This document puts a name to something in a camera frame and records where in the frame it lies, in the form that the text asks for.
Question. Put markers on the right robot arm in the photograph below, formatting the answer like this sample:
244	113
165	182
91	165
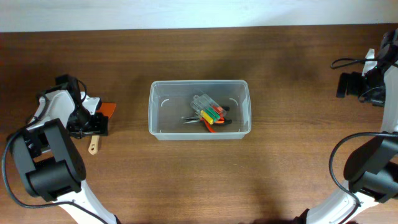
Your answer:
370	174

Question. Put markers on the clear screwdriver set case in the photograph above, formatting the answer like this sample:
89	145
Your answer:
207	108

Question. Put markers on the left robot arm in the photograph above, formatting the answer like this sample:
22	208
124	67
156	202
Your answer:
49	164

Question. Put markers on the orange scraper wooden handle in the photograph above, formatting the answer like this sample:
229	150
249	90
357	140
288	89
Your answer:
107	109

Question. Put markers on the small red-handled pliers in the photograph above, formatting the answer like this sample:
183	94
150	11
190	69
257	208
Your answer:
209	126

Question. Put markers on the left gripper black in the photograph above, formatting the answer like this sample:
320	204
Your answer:
99	127

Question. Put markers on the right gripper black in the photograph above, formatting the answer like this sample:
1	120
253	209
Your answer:
352	89

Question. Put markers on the clear plastic container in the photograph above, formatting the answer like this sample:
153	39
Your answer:
169	103

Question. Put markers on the orange-black long nose pliers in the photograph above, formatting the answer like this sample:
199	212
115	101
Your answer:
189	119

